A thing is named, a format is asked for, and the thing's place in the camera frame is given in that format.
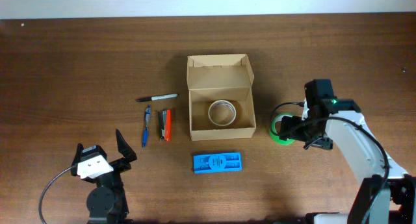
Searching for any white masking tape roll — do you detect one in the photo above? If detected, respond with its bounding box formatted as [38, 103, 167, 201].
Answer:
[208, 99, 237, 127]

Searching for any black permanent marker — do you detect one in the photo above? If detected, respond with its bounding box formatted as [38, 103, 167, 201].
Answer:
[135, 93, 178, 103]

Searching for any right camera black cable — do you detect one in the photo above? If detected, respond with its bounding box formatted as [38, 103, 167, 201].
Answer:
[269, 101, 391, 224]

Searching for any blue ballpoint pen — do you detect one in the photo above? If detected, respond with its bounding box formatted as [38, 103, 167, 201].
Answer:
[142, 105, 151, 148]

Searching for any green tape roll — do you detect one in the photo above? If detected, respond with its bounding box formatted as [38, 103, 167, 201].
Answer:
[269, 112, 295, 146]

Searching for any orange black stapler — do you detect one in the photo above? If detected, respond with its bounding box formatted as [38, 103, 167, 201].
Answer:
[158, 110, 172, 142]

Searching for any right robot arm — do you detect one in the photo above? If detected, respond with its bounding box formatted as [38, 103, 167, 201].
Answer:
[270, 79, 415, 224]

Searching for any blue plastic case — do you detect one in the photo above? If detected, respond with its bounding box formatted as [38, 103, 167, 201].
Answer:
[193, 152, 242, 174]

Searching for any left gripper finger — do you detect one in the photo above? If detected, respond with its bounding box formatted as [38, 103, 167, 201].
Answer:
[71, 143, 84, 166]
[116, 129, 137, 162]

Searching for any left camera black cable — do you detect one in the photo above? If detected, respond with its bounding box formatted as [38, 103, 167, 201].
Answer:
[38, 165, 79, 224]

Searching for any open cardboard box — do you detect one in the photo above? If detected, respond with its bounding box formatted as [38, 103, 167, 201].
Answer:
[187, 54, 256, 141]

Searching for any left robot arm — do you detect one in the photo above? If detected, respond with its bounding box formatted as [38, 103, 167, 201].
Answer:
[70, 130, 137, 223]

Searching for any camera black cable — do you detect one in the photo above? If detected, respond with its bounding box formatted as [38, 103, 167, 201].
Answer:
[38, 165, 79, 224]
[269, 101, 391, 224]

